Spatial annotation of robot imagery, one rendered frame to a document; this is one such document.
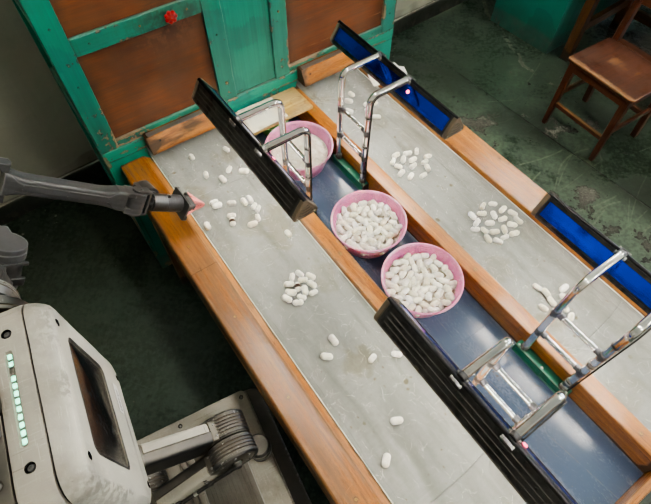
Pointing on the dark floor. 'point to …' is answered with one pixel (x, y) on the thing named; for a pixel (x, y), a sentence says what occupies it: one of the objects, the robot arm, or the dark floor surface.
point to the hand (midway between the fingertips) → (201, 204)
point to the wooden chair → (614, 79)
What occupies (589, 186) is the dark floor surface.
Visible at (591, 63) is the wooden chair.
